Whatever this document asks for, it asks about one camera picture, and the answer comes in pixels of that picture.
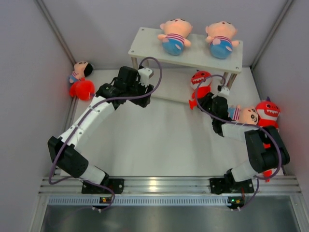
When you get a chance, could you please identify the red shark plush round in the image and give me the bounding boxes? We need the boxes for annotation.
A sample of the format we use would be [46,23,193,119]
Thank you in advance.
[69,80,95,101]

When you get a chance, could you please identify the pink doll striped shirt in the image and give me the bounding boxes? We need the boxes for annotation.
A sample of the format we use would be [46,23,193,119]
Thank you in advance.
[205,21,240,59]

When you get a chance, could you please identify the pink doll blue pants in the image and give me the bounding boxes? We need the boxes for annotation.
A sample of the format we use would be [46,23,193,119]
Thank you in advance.
[157,18,193,56]

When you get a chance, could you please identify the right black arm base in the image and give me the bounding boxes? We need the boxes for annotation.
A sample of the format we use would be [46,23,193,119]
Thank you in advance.
[210,178,254,195]

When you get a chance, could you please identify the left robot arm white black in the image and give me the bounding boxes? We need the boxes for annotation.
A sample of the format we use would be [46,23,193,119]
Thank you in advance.
[48,66,154,186]

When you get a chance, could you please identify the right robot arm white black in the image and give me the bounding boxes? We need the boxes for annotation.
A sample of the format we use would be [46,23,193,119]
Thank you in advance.
[197,92,290,194]

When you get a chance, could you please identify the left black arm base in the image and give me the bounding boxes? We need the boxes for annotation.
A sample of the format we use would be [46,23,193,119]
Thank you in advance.
[81,178,125,194]

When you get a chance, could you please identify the white two-tier shelf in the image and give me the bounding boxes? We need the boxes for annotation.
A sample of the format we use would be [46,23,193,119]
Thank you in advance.
[128,27,243,103]

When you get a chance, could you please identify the pink doll black eyebrows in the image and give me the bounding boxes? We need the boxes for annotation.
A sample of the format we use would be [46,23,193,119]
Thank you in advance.
[227,105,258,125]

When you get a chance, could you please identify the black-haired doll left corner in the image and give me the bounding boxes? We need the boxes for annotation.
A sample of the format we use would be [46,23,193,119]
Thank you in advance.
[69,61,93,84]

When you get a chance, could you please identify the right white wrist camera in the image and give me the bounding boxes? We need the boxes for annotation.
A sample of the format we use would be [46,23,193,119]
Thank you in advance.
[217,86,230,96]

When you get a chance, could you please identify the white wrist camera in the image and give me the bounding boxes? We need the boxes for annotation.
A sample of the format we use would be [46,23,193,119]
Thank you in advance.
[217,86,230,96]
[138,67,154,87]

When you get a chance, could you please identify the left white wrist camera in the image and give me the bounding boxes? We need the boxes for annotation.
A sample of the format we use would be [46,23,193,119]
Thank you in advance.
[138,67,154,87]

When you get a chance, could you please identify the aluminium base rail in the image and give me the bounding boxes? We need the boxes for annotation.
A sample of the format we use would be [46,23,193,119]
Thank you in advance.
[39,175,302,196]

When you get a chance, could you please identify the white slotted cable duct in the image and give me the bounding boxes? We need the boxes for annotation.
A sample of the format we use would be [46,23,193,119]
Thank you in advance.
[48,196,232,206]

